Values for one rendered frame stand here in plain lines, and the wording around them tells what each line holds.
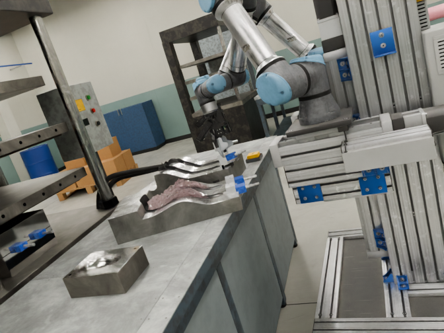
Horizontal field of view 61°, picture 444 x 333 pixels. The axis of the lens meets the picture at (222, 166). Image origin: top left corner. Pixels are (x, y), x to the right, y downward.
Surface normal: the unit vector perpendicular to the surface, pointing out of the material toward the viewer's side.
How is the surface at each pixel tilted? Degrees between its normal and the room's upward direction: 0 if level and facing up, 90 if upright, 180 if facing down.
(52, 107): 90
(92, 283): 90
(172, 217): 90
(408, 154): 90
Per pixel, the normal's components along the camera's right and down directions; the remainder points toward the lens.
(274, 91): -0.72, 0.48
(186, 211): 0.00, 0.25
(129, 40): -0.27, 0.33
